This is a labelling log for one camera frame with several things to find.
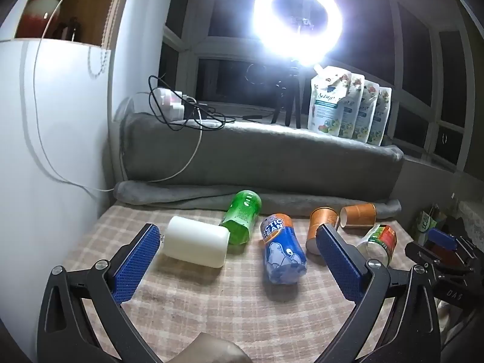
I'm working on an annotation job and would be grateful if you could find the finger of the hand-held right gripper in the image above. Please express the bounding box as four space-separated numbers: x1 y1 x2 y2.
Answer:
427 228 475 263
404 241 445 273

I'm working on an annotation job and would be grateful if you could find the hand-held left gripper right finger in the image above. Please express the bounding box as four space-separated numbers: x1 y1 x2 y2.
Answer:
315 223 444 363

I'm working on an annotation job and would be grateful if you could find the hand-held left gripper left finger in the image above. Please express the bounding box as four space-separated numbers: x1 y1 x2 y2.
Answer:
40 223 164 363

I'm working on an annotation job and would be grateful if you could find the orange paper cup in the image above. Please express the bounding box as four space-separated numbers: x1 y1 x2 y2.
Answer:
306 207 340 254
339 203 378 229

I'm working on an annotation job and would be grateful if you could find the green carton box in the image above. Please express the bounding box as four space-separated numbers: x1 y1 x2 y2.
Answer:
414 204 447 243

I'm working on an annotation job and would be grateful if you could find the white lace cloth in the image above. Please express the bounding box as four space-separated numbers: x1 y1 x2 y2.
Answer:
457 200 484 244

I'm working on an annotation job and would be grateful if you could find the beige checked cloth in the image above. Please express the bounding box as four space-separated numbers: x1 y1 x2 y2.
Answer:
57 204 417 363

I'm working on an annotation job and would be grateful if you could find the green plastic bottle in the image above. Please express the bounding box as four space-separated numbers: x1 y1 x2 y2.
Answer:
220 190 263 255

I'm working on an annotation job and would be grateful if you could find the brown cloth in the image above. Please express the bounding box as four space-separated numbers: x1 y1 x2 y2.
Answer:
181 332 251 363

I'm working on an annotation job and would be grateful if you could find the grey blanket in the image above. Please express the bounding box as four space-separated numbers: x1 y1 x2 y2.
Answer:
113 111 405 220

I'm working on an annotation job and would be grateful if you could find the white cabinet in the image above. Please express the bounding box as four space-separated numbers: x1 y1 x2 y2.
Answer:
0 0 131 348

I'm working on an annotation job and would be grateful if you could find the white plug adapter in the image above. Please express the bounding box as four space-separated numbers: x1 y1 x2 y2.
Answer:
157 88 190 122

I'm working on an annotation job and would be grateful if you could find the white refill pouch with spout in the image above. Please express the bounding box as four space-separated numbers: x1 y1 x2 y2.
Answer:
308 64 354 135

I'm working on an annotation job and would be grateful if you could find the black charger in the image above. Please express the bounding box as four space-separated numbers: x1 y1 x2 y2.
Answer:
189 100 217 122

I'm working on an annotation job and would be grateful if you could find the black tripod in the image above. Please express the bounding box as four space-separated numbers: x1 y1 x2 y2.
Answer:
270 58 303 129

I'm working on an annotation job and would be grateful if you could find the red and white vase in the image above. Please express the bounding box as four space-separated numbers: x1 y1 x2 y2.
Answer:
19 0 63 38

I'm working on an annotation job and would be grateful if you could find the white cable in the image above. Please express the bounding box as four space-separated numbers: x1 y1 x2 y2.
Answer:
32 0 204 194

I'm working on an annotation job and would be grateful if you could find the white power strip with cables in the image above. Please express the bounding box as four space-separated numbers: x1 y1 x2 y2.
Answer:
148 76 273 132

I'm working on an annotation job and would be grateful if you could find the white window frame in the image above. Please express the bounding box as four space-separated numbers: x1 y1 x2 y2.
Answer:
162 0 478 176

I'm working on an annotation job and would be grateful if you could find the white beaded cord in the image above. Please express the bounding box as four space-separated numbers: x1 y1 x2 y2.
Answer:
88 44 111 77

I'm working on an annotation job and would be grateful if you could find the ring light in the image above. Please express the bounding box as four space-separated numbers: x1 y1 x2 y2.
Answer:
253 0 344 66

